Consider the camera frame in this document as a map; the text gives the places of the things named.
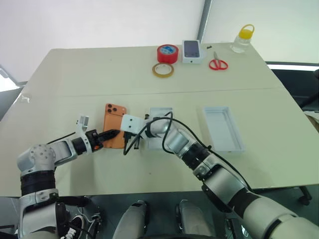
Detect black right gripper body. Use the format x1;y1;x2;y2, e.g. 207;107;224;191
123;132;135;145

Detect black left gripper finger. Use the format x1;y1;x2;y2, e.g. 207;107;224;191
99;133;118;144

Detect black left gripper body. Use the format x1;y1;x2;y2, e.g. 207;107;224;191
84;129;103;151

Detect orange smartphone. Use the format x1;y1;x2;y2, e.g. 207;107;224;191
103;103;128;149

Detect white phone box base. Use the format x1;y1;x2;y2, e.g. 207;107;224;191
145;107;174;151

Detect white phone box lid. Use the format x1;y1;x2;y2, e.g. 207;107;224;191
203;106;247;154

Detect white printed phone box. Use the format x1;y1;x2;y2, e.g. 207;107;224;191
182;39;203;65

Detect clear jar yellow lid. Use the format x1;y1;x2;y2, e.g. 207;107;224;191
229;24;255;54

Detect silver left robot leg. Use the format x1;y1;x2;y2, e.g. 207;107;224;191
119;200;150;239

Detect silver robot leg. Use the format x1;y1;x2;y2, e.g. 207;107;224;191
119;200;150;239
175;199;215;239

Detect clear tape roll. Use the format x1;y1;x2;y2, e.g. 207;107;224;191
152;62;175;78

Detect black white sneaker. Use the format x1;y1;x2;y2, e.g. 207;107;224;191
63;215;87;239

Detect red tape roll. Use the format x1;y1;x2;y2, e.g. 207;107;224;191
157;44;178;64

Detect silver right robot leg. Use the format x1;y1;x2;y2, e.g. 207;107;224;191
175;199;215;239

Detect grey metal stand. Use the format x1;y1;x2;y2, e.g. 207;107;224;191
0;65;28;93

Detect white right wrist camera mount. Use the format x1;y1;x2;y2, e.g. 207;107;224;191
120;115;146;135

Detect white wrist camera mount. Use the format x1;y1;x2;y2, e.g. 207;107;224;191
120;115;146;135
76;115;90;140

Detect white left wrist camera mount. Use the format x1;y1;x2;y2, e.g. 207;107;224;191
76;115;90;140

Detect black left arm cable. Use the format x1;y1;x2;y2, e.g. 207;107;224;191
46;131;77;145

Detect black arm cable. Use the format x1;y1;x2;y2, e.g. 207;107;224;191
122;111;254;192
46;131;77;145

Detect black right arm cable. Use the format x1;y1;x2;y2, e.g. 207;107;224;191
122;111;254;192

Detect red handled scissors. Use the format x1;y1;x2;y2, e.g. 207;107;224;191
208;51;229;71

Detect grey window frame post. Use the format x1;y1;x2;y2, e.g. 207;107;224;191
196;0;215;43

